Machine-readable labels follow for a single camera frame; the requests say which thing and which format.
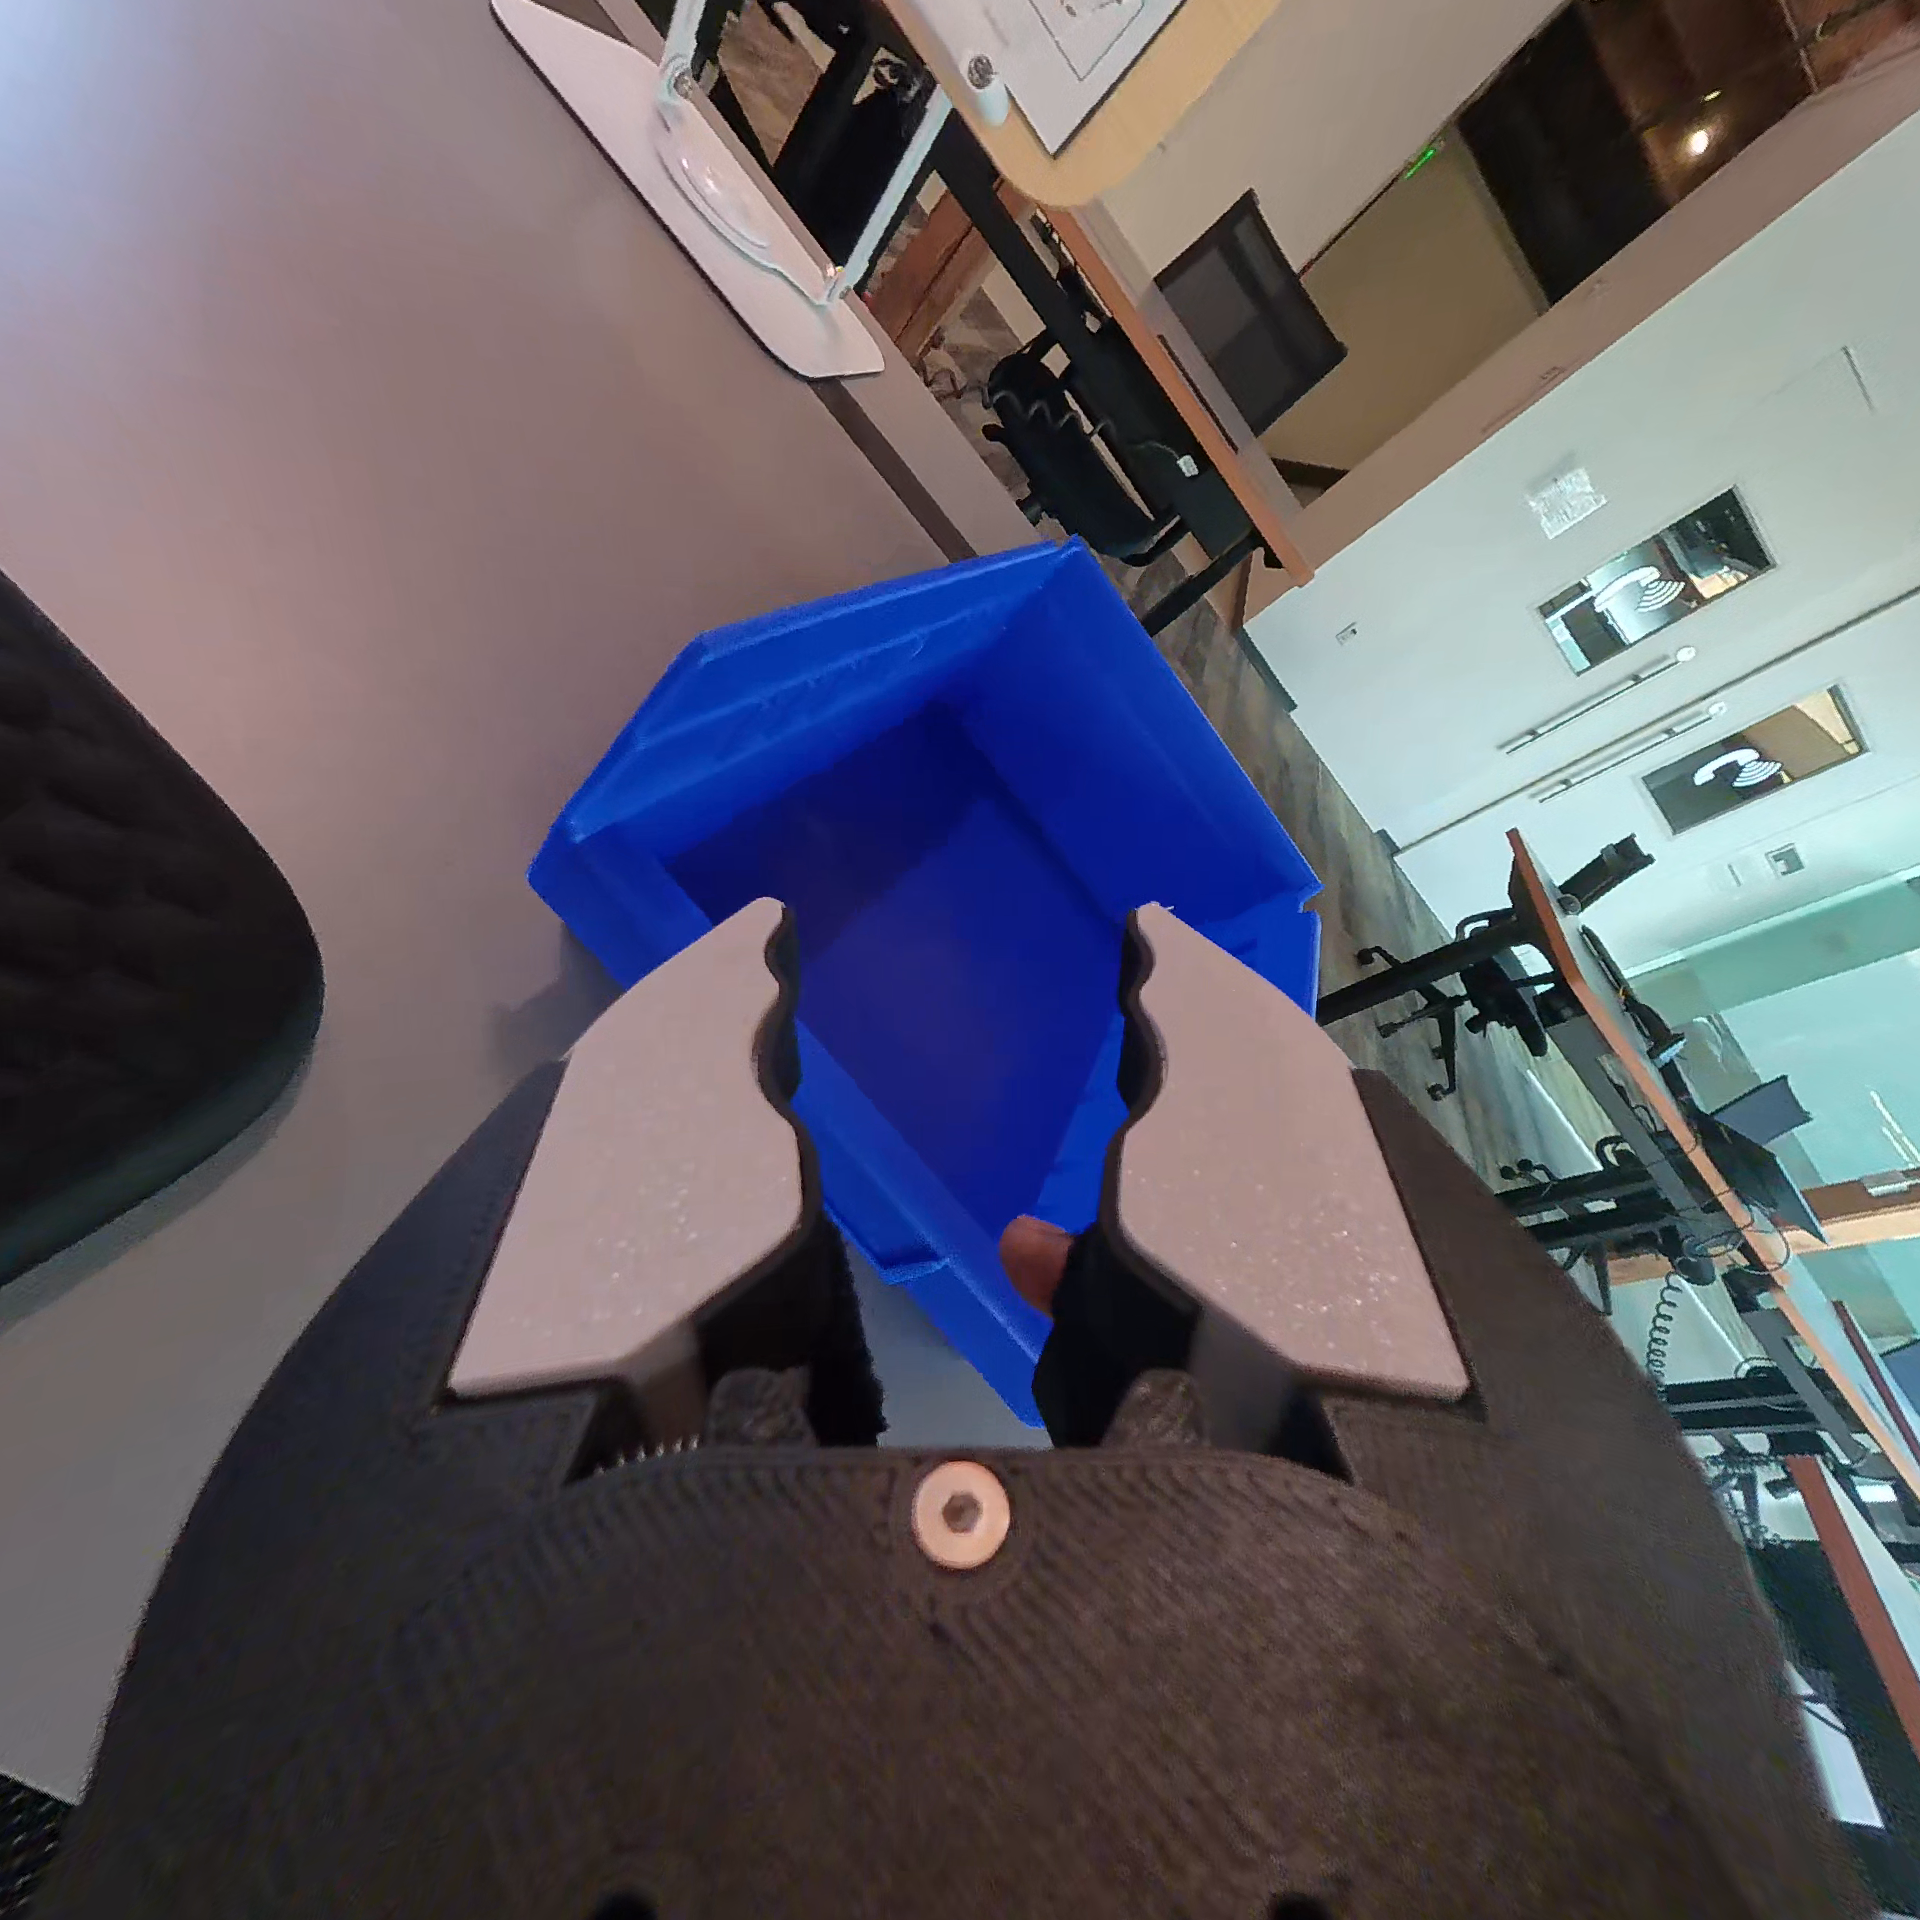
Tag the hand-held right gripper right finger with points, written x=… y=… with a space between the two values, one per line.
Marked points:
x=1274 y=1198

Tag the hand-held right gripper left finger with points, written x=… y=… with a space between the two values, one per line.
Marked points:
x=629 y=1198

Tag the blue plastic bin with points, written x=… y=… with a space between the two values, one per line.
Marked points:
x=931 y=960

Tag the person's right hand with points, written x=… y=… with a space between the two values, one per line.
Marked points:
x=1035 y=1253

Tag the wooden top office desk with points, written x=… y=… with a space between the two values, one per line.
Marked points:
x=1859 y=1548
x=1590 y=977
x=1199 y=433

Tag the black laptop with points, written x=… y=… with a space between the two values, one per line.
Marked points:
x=1770 y=1155

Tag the black honeycomb seat cushion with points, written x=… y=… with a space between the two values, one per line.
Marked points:
x=136 y=929

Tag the white door with window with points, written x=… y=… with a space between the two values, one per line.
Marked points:
x=1751 y=765
x=1647 y=600

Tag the instruction sign on white stand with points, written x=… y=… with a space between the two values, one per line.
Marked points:
x=599 y=92

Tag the printed instruction sheet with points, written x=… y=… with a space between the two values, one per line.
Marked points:
x=1078 y=46

